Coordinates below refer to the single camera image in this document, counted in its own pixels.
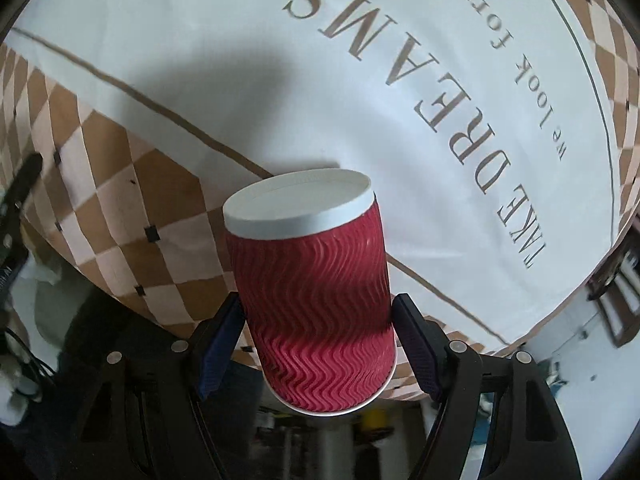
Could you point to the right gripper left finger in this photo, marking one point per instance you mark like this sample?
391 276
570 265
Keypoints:
152 421

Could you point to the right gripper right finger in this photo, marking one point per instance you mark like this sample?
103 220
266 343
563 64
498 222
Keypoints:
527 437

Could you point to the red ripple paper cup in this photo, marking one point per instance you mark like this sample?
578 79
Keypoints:
308 257

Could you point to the checkered tablecloth with text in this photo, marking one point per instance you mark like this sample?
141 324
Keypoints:
501 138

